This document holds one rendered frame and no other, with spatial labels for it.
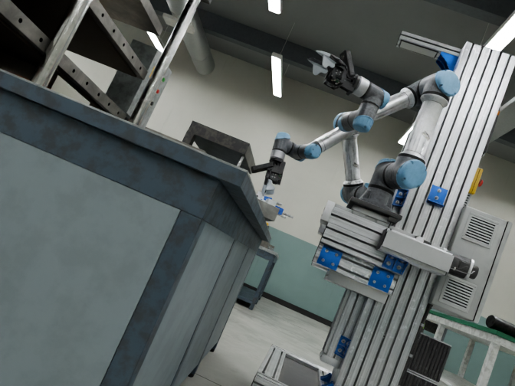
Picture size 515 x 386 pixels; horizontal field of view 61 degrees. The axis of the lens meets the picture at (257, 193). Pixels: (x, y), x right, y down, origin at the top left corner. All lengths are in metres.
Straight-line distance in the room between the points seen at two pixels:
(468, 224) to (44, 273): 1.73
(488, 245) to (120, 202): 1.65
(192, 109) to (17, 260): 8.42
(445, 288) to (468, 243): 0.22
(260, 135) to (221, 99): 1.15
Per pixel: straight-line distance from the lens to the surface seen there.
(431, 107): 1.98
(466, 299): 2.14
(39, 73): 1.68
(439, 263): 1.83
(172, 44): 2.44
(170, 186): 0.94
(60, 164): 1.04
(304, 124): 9.05
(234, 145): 6.19
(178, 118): 9.34
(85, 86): 1.96
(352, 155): 2.54
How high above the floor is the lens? 0.65
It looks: 8 degrees up
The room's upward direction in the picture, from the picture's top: 24 degrees clockwise
